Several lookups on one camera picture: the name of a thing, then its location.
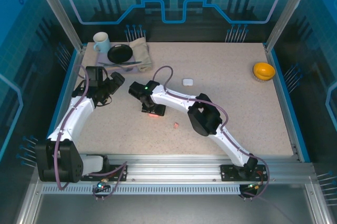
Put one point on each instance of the white earbud charging case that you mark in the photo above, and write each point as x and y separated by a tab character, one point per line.
187	82

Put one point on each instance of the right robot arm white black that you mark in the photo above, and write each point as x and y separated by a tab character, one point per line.
173	97

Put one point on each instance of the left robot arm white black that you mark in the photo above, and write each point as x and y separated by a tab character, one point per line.
76	118

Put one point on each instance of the dark metal fork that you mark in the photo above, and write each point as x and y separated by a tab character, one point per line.
128	69

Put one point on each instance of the wooden stick utensil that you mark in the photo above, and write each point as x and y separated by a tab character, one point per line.
116	67

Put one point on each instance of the dark table knife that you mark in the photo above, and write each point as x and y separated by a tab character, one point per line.
131	63

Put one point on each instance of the lavender serving tray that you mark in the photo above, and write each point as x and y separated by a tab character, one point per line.
101	59

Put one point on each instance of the beige folded cloth napkin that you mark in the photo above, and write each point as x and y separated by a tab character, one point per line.
142	52

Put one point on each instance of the black round plate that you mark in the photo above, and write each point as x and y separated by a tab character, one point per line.
119	53

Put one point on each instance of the light blue mug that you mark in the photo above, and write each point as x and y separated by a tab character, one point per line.
104	43

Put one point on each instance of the small LED connector board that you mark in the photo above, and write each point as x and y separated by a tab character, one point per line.
253	187
102	185

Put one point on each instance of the yellow orange bowl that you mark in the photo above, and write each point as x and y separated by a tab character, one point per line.
264	69

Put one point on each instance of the aluminium frame post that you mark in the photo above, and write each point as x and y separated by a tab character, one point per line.
63	15
285	15

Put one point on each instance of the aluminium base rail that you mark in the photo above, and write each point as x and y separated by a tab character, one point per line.
171	168

